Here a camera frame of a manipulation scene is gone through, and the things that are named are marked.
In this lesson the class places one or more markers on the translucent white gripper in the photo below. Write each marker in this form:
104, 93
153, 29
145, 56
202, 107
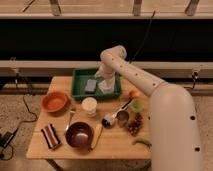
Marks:
104, 72

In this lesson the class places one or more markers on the grey sponge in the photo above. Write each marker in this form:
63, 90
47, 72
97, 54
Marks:
90, 86

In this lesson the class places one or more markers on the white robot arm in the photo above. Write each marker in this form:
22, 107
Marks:
174, 131

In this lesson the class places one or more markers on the white paper cup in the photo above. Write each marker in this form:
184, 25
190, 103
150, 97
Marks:
89, 105

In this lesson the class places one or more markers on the small metal cup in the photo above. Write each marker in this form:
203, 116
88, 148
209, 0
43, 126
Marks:
122, 118

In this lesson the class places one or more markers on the green plastic tray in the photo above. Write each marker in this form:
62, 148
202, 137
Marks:
84, 84

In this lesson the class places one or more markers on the yellow corn cob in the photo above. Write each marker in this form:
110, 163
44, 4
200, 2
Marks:
97, 133

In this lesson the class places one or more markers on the bunch of dark grapes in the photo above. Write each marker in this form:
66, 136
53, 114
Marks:
135, 125

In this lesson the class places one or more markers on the orange plastic bowl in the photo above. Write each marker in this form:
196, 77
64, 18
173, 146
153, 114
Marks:
54, 101

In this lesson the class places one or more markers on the dark red bowl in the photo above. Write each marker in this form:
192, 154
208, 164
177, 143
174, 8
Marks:
79, 135

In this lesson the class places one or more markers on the black power adapter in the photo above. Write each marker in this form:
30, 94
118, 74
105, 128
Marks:
5, 140

